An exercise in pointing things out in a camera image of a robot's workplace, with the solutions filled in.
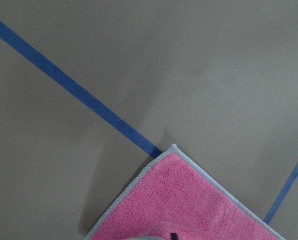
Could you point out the pink and grey towel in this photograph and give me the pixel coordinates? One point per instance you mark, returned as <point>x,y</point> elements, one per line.
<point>174,198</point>

